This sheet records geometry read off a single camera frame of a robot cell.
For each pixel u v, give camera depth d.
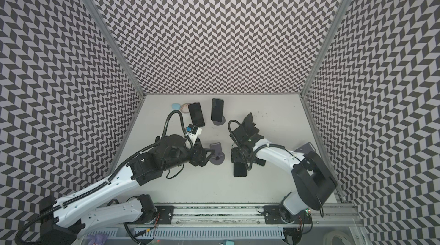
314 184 0.42
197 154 0.59
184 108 1.11
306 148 0.82
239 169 0.82
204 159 0.61
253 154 0.56
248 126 0.99
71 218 0.39
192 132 0.62
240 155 0.75
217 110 0.97
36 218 0.36
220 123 0.99
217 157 0.84
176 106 1.12
